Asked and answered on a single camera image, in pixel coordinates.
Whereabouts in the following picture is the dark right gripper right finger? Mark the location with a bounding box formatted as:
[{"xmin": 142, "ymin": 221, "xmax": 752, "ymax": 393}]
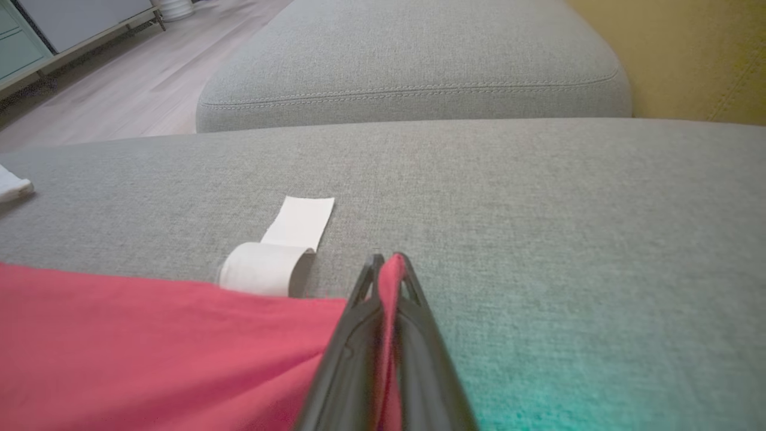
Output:
[{"xmin": 392, "ymin": 251, "xmax": 479, "ymax": 431}]

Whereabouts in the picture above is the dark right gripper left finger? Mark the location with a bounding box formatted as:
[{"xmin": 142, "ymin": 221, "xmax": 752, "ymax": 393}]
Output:
[{"xmin": 292, "ymin": 253, "xmax": 387, "ymax": 431}]

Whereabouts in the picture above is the red cloth with white stripe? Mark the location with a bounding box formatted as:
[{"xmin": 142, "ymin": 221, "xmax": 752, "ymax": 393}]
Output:
[{"xmin": 0, "ymin": 196, "xmax": 420, "ymax": 431}]

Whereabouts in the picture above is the grey fabric sofa seat cushion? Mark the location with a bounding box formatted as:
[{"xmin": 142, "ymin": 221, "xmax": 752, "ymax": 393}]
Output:
[{"xmin": 0, "ymin": 118, "xmax": 766, "ymax": 431}]

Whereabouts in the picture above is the grey stitched sofa cushion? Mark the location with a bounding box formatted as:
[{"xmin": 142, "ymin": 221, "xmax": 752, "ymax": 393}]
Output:
[{"xmin": 196, "ymin": 0, "xmax": 633, "ymax": 133}]

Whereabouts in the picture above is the white cloth piece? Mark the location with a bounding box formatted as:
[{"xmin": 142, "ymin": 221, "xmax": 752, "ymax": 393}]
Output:
[{"xmin": 0, "ymin": 165, "xmax": 35, "ymax": 204}]

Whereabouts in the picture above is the white ribbed container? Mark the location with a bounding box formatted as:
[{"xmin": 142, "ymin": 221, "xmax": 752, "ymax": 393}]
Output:
[{"xmin": 153, "ymin": 0, "xmax": 195, "ymax": 22}]

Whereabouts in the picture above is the yellow fabric cushion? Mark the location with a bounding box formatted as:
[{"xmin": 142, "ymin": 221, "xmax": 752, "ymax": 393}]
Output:
[{"xmin": 566, "ymin": 0, "xmax": 766, "ymax": 126}]

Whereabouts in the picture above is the grey teal cabinet on legs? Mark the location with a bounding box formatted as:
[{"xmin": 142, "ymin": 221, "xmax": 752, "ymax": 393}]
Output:
[{"xmin": 0, "ymin": 0, "xmax": 167, "ymax": 93}]

